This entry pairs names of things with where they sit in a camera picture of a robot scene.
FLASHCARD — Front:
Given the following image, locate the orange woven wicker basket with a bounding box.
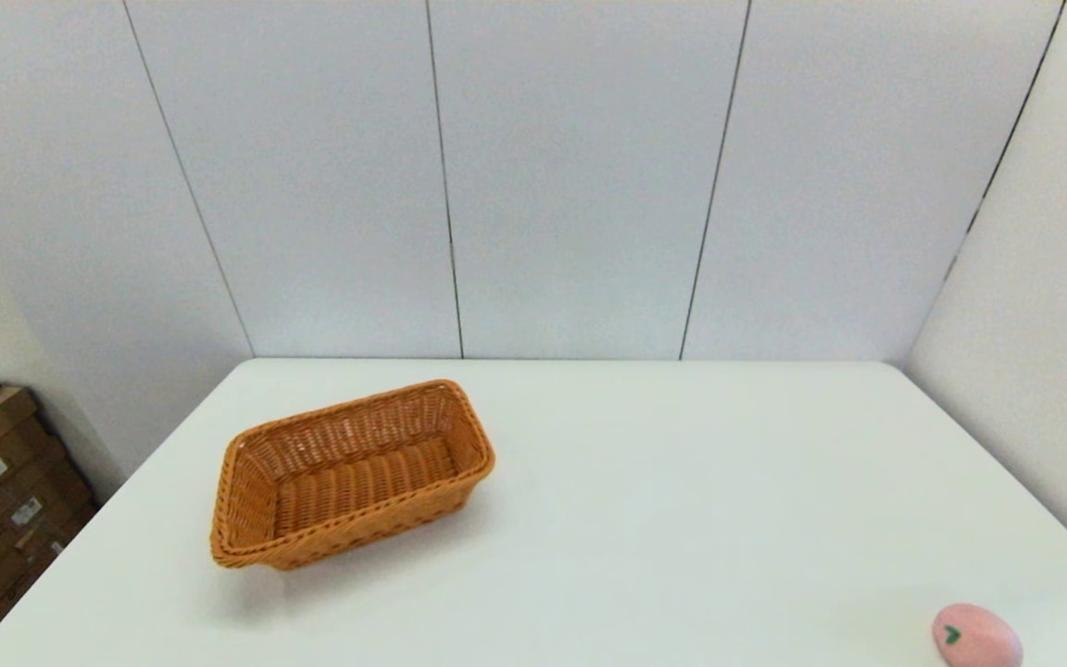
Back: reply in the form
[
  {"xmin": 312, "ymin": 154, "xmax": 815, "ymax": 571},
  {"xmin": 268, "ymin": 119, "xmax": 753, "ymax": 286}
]
[{"xmin": 210, "ymin": 379, "xmax": 496, "ymax": 571}]

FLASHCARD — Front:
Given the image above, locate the pink toy peach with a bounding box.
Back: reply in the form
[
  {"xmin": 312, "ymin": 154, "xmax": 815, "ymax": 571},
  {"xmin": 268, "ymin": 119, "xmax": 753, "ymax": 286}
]
[{"xmin": 932, "ymin": 603, "xmax": 1024, "ymax": 667}]

